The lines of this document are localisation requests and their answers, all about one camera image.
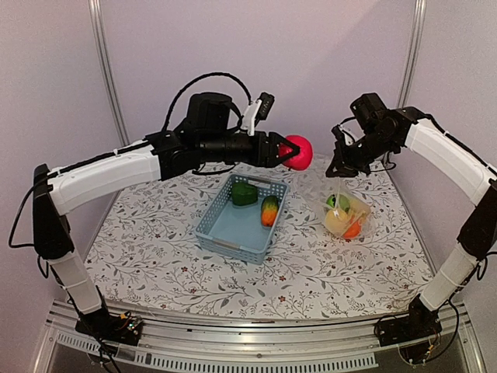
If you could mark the green toy pepper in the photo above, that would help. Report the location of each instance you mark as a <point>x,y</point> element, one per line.
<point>243,194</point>

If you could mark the blue perforated plastic basket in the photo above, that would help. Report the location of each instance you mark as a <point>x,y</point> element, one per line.
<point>236,231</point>

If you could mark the green toy watermelon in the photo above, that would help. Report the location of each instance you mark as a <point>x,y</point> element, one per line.
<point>339,201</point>

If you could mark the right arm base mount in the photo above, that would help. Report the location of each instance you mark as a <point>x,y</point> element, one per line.
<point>419,323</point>

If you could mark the aluminium corner post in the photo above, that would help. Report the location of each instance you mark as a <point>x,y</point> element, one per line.
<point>414,45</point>
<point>98,29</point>

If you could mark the aluminium front rail frame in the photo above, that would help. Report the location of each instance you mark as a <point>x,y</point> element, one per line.
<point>183,342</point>

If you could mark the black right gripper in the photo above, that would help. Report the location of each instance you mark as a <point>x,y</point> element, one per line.
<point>342,162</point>

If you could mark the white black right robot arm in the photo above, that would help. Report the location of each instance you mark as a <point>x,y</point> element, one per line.
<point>446,186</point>

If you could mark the left aluminium corner post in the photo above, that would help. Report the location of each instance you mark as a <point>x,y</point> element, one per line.
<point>98,29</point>

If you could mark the green orange toy mango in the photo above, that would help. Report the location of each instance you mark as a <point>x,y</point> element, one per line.
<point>269,210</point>

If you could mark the right aluminium corner post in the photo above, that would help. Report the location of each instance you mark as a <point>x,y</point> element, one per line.
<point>414,45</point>

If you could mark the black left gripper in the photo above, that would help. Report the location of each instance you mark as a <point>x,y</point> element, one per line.
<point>270,158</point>

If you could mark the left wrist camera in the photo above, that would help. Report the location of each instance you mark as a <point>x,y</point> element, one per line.
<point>256,112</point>

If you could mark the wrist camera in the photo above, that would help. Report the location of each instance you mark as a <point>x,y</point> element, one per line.
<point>341,134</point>
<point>256,112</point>

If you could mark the floral patterned table mat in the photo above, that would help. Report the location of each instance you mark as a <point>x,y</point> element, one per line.
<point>147,253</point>

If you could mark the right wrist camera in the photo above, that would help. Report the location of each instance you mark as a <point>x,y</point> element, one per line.
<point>341,134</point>

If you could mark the red toy apple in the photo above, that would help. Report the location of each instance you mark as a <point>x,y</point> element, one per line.
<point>301,161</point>

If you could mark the yellow toy lemon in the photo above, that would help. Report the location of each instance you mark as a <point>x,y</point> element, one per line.
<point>337,221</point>

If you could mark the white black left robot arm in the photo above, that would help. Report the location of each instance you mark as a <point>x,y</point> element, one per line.
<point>213,130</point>

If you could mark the yellow toy banana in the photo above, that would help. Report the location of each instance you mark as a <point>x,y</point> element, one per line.
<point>358,209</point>

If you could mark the orange toy orange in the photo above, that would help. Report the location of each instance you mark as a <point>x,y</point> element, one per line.
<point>354,230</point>

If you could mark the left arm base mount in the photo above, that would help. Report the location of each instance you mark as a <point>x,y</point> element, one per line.
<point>103,326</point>

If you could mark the clear zip top bag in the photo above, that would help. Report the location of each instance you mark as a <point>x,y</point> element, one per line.
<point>317,195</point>

